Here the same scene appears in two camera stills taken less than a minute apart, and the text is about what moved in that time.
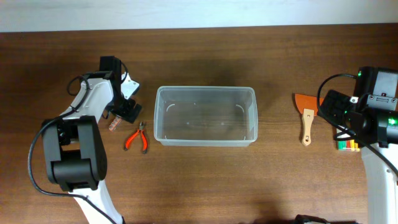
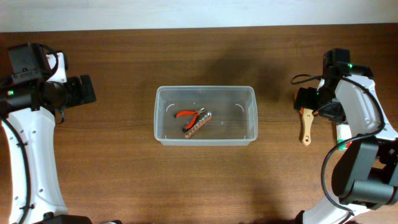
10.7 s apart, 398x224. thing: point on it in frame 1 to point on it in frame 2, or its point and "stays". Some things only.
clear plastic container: [205, 116] stays
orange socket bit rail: [114, 123] to [198, 125]
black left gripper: [124, 112] to [81, 94]
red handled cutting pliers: [144, 141] to [197, 114]
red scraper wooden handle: [308, 106] stays
